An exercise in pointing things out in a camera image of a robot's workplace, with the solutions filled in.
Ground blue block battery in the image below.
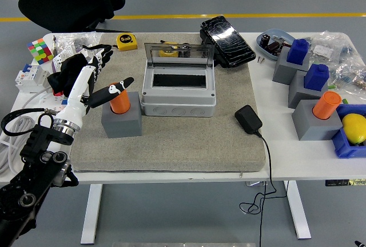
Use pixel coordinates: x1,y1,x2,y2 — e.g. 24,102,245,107
287,38,310,66
303,63,330,92

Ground white table with legs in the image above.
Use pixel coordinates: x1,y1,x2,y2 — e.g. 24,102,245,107
0,31,312,245

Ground black power adapter plug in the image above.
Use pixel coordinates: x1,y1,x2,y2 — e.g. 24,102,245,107
234,104,263,136

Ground black office chair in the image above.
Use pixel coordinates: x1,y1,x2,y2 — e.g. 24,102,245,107
18,0,126,33

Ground large colourful puzzle cube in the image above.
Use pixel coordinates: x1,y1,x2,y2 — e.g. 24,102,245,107
27,38,54,65

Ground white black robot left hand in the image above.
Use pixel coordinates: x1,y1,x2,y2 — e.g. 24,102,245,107
55,44,134,129

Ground white circuit breaker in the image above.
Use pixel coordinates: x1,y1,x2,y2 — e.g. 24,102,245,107
14,63,52,94

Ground black cloth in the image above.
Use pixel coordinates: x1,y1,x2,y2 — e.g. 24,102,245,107
47,53,89,98

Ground black table control panel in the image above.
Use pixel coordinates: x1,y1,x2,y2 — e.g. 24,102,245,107
325,178,366,187

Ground yellow square tape measure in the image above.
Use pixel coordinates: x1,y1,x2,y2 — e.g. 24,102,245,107
82,33,138,52

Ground grey block holder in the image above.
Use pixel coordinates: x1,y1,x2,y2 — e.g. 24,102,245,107
291,99,344,141
272,46,311,86
288,70,329,109

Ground grey electrical box clear lid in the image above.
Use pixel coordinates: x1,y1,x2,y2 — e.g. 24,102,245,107
141,42,217,118

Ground black adapter cord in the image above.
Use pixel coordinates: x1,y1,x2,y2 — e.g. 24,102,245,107
238,131,288,247

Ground dark brown components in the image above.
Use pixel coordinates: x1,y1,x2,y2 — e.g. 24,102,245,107
265,40,284,56

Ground white power cable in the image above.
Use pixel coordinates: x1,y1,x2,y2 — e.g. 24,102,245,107
0,86,54,176

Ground blue plastic bin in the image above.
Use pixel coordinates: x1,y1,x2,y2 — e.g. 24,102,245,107
331,103,366,159

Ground clear plastic bag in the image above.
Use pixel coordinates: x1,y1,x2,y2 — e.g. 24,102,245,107
55,31,102,59

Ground white wall socket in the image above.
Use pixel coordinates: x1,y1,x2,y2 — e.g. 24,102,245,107
52,51,74,72

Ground glossy black case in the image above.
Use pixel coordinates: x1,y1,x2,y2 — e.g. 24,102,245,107
199,15,257,69

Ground white table with control panel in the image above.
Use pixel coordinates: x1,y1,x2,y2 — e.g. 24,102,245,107
238,31,366,187

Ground orange cylinder battery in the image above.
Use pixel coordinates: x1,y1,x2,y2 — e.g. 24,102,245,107
109,82,131,114
312,91,343,121

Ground yellow round tape measure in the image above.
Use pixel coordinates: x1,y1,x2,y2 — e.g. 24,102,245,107
158,42,180,58

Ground blue-grey dish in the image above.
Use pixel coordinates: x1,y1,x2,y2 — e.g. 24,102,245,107
256,28,297,61

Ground grey-brown mat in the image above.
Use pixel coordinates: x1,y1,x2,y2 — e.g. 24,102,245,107
70,31,266,173

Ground clear bag of parts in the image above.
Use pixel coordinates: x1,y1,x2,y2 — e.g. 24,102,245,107
333,58,366,96
308,30,358,67

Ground yellow fruit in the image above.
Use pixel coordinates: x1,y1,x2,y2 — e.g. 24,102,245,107
341,113,366,145

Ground grey block with round hole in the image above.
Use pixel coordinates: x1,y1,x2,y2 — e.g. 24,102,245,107
101,91,143,139

